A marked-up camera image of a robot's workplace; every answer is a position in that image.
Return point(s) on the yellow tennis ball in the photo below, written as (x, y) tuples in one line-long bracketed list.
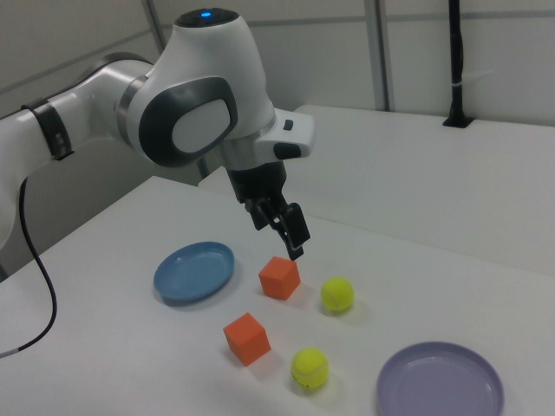
[(310, 366), (338, 294)]

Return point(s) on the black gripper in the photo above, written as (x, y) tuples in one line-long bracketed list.
[(260, 184)]

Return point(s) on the black camera pole with base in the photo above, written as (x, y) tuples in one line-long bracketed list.
[(455, 65)]

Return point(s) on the purple plate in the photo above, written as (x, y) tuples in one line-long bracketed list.
[(438, 385)]

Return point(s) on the orange cube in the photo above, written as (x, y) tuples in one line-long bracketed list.
[(247, 342), (277, 281)]

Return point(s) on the blue plate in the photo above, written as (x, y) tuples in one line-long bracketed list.
[(191, 277)]

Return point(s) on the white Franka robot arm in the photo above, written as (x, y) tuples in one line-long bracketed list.
[(208, 65)]

